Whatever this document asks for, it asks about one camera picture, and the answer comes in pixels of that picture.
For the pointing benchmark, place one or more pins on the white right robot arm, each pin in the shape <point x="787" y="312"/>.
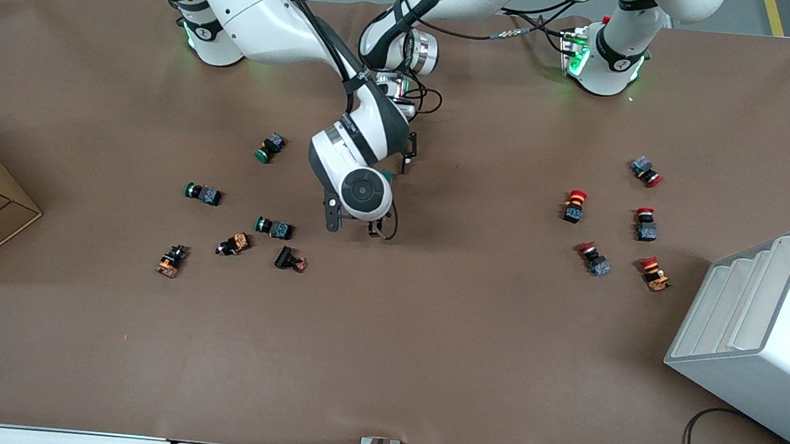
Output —
<point x="257" y="2"/>

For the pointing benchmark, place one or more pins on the green push button blue block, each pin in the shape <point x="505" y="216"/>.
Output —
<point x="273" y="144"/>
<point x="280" y="229"/>
<point x="208" y="196"/>

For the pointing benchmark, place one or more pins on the black square button red terminals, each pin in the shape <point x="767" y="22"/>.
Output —
<point x="284" y="258"/>

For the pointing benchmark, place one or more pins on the black push button orange block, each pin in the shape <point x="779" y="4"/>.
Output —
<point x="236" y="243"/>
<point x="171" y="261"/>

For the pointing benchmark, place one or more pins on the brown table cover sheet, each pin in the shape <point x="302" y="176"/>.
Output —
<point x="426" y="361"/>

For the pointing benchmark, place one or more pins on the red push button orange block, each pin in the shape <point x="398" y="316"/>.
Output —
<point x="656" y="279"/>
<point x="573" y="210"/>

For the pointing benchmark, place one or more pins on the red push button blue block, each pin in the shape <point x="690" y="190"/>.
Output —
<point x="646" y="231"/>
<point x="643" y="166"/>
<point x="598" y="265"/>

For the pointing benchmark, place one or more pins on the white stepped plastic rack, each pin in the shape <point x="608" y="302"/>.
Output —
<point x="767" y="383"/>

